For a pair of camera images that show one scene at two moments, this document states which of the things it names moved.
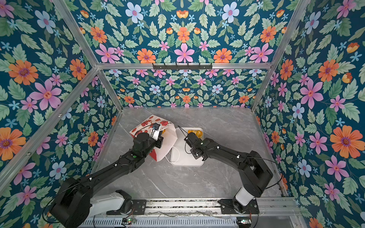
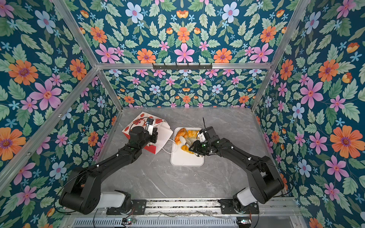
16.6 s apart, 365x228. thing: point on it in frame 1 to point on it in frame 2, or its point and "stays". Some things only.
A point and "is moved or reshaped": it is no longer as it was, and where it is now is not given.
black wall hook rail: x=182 y=67 stays
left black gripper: x=159 y=140 to x=153 y=135
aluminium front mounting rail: x=210 y=207 stays
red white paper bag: x=168 y=130 is moved or reshaped
